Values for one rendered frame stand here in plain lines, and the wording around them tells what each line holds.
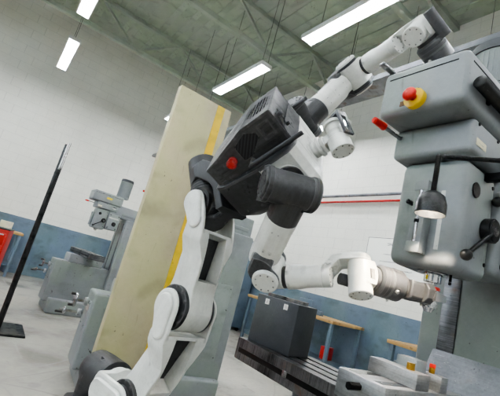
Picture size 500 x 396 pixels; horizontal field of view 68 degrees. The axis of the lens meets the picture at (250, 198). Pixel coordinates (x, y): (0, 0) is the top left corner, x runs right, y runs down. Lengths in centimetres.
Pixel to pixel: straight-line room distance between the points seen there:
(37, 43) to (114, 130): 249
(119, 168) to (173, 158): 751
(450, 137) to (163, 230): 181
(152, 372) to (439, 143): 110
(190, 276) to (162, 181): 134
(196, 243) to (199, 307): 20
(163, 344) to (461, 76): 112
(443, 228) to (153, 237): 179
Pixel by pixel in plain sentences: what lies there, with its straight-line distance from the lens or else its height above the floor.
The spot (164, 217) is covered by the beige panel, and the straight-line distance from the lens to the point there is 248.
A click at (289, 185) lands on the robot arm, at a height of 140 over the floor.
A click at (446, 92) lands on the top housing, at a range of 115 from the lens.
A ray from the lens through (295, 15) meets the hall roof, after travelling 796.
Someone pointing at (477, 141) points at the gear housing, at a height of 167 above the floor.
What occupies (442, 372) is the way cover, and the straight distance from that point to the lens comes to 156.
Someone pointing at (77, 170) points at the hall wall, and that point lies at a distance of 977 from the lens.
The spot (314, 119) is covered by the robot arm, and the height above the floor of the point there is 174.
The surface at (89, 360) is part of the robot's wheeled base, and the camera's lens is 161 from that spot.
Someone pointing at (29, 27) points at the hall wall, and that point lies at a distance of 1046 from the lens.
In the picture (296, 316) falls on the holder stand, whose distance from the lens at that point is 144.
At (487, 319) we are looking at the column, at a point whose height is 123.
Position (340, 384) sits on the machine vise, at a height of 96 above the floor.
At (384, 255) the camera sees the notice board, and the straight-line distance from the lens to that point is 651.
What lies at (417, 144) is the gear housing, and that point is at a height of 167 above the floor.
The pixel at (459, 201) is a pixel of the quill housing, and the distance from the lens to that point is 115.
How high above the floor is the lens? 116
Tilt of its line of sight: 12 degrees up
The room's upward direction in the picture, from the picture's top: 15 degrees clockwise
